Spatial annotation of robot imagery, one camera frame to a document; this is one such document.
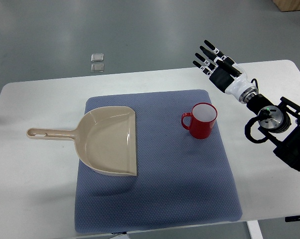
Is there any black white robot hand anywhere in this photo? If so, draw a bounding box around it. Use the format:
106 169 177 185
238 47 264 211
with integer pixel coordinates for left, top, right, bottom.
193 40 259 104

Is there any red cup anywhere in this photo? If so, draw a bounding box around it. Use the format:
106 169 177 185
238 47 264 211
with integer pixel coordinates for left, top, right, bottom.
181 102 218 139

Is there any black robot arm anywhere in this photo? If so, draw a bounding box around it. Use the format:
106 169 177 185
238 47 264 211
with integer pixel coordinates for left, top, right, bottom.
240 85 300 172

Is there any beige plastic dustpan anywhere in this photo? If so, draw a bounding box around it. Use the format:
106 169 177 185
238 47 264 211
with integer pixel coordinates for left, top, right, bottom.
26 106 138 176

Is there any wooden box corner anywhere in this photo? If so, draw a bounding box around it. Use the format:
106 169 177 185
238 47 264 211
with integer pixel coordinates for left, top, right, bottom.
273 0 300 12

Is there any lower metal floor plate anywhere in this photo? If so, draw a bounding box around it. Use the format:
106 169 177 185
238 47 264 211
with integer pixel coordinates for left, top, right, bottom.
91 63 104 73

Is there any metal floor plate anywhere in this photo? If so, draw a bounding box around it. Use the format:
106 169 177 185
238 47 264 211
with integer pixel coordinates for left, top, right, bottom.
91 63 104 73
91 53 104 62

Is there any upper metal floor plate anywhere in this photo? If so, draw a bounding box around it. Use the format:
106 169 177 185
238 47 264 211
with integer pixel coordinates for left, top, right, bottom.
91 53 104 62

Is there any white table leg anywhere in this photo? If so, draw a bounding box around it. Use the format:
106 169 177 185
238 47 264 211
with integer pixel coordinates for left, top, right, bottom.
246 220 263 239

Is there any black table control panel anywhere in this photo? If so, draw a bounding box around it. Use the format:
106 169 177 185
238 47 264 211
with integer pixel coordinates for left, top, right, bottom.
285 215 300 223

